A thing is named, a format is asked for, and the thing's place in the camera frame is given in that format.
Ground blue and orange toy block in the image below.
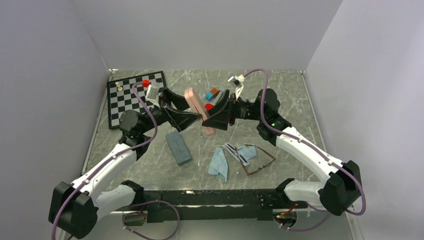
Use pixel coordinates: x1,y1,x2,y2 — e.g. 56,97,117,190
205,88,220,102

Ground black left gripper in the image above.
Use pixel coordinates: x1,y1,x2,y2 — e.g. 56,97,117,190
139,87,202,135

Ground red toy block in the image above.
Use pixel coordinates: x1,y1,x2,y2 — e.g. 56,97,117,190
204,103,215,111

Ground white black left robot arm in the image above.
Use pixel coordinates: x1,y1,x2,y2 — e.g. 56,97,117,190
48,88,202,240

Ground brown-framed sunglasses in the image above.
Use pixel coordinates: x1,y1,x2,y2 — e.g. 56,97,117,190
236,144,276,176

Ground pink glasses case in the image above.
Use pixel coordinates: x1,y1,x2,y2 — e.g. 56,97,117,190
184,87,216,136

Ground light blue cleaning cloth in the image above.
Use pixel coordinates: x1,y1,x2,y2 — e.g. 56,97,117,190
208,147,229,183

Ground grey toy bar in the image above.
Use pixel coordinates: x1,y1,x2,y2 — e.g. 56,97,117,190
213,89,226,104

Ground grey-blue glasses case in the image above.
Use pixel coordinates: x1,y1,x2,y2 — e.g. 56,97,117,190
165,131,192,166

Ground white-framed sunglasses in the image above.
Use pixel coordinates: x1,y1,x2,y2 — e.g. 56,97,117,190
223,142,250,167

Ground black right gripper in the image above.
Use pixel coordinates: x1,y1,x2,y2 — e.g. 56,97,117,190
203,89,266,131

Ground black white chessboard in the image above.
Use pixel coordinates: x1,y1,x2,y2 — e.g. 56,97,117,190
106,70,167,130

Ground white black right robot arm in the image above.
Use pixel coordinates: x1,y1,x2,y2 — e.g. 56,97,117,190
202,88,363,216

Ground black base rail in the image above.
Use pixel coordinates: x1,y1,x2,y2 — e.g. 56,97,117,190
120,188,307,223

